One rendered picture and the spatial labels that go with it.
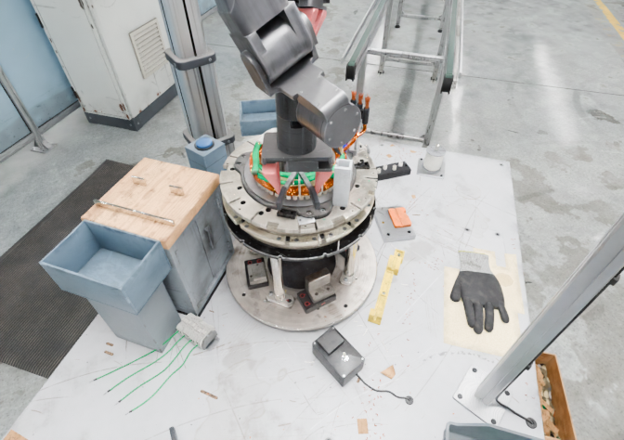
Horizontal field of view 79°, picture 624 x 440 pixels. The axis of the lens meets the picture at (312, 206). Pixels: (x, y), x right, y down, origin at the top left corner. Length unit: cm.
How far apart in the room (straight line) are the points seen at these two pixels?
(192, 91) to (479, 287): 89
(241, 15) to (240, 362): 68
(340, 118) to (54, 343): 180
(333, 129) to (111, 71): 258
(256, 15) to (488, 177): 107
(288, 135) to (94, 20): 240
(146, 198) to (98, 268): 16
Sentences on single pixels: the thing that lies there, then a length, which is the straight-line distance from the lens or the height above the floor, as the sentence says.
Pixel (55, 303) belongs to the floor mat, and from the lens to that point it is 220.
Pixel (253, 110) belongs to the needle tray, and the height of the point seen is 104.
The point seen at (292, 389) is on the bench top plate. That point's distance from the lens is 85.
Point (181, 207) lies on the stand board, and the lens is 78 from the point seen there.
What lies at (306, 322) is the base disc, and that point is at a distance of 89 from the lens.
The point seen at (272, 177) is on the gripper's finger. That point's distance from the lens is 57.
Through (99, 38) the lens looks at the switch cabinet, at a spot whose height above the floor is 68.
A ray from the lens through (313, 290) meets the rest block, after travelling 89.
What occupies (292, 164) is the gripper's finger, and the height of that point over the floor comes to 125.
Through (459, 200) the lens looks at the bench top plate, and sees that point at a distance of 125.
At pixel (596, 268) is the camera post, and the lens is 56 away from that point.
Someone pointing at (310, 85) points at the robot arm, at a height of 138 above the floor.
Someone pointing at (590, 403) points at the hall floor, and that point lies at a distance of 199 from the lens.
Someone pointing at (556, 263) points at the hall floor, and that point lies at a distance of 235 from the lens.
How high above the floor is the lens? 159
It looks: 45 degrees down
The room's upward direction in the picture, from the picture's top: straight up
